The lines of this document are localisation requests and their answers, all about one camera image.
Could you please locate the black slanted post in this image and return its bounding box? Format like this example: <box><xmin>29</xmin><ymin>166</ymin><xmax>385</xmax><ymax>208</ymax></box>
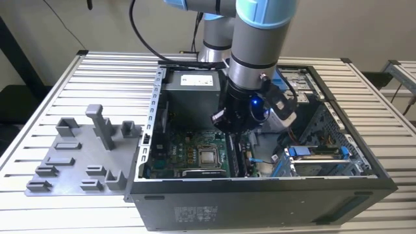
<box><xmin>0</xmin><ymin>16</ymin><xmax>47</xmax><ymax>88</ymax></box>

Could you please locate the black open PC case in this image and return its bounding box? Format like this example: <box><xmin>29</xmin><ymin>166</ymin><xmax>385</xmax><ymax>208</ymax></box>
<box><xmin>123</xmin><ymin>59</ymin><xmax>399</xmax><ymax>232</ymax></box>

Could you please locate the black bulky chair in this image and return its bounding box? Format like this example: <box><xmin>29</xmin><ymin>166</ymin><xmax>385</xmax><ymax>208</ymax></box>
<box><xmin>0</xmin><ymin>84</ymin><xmax>53</xmax><ymax>156</ymax></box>

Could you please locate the hard disk in blue carrier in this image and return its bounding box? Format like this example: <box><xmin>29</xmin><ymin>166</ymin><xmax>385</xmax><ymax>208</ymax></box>
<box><xmin>285</xmin><ymin>145</ymin><xmax>359</xmax><ymax>177</ymax></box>

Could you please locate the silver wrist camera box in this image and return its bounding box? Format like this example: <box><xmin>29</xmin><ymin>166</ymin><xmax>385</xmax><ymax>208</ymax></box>
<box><xmin>262</xmin><ymin>97</ymin><xmax>299</xmax><ymax>128</ymax></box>

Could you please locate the black chair back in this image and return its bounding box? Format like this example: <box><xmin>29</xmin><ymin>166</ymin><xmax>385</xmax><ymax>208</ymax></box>
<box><xmin>361</xmin><ymin>71</ymin><xmax>395</xmax><ymax>92</ymax></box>

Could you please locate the grey power supply unit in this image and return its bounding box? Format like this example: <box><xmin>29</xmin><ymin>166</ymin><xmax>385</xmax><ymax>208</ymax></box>
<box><xmin>162</xmin><ymin>70</ymin><xmax>229</xmax><ymax>130</ymax></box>

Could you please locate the aluminium frame side table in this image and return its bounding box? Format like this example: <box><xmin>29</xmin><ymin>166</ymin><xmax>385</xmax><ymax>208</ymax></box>
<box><xmin>379</xmin><ymin>59</ymin><xmax>416</xmax><ymax>115</ymax></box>

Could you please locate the silver CPU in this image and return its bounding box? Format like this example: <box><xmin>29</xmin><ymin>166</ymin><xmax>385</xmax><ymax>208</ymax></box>
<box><xmin>199</xmin><ymin>150</ymin><xmax>218</xmax><ymax>164</ymax></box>

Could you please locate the green motherboard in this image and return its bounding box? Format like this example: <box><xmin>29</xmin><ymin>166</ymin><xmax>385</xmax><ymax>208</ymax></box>
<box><xmin>143</xmin><ymin>129</ymin><xmax>261</xmax><ymax>178</ymax></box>

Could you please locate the thin black wall cable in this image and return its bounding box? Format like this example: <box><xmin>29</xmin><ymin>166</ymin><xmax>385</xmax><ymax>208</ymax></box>
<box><xmin>49</xmin><ymin>0</ymin><xmax>86</xmax><ymax>51</ymax></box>

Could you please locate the black graphics card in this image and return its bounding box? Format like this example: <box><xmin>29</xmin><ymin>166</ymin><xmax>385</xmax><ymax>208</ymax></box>
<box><xmin>178</xmin><ymin>169</ymin><xmax>231</xmax><ymax>179</ymax></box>

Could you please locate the blue drive bay latch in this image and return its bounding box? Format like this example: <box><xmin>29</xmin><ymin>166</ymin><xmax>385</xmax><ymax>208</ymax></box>
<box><xmin>273</xmin><ymin>72</ymin><xmax>287</xmax><ymax>86</ymax></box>

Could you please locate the installed black RAM stick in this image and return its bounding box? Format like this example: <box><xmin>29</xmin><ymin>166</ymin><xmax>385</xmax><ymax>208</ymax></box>
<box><xmin>237</xmin><ymin>140</ymin><xmax>249</xmax><ymax>177</ymax></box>

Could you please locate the metal CPU socket cover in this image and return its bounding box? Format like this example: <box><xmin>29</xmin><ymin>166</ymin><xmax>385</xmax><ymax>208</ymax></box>
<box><xmin>197</xmin><ymin>145</ymin><xmax>223</xmax><ymax>169</ymax></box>

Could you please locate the grey metal drive cage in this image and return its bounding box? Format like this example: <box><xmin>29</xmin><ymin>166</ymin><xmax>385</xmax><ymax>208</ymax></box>
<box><xmin>278</xmin><ymin>67</ymin><xmax>322</xmax><ymax>134</ymax></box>

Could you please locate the black cable with ferrite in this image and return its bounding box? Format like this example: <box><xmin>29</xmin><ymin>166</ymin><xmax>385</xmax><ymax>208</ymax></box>
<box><xmin>191</xmin><ymin>12</ymin><xmax>206</xmax><ymax>54</ymax></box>

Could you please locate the black camera module with label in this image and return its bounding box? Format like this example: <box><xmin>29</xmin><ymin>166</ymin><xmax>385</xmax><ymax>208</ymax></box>
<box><xmin>259</xmin><ymin>73</ymin><xmax>298</xmax><ymax>115</ymax></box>

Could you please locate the thick black camera cable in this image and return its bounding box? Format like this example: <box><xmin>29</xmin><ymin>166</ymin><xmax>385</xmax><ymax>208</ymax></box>
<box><xmin>130</xmin><ymin>0</ymin><xmax>229</xmax><ymax>69</ymax></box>

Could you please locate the grey parts rack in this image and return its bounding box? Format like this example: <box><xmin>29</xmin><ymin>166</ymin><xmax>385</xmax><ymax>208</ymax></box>
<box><xmin>25</xmin><ymin>104</ymin><xmax>146</xmax><ymax>198</ymax></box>

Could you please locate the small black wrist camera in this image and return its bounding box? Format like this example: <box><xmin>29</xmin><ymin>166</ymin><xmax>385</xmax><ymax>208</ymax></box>
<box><xmin>210</xmin><ymin>109</ymin><xmax>230</xmax><ymax>128</ymax></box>

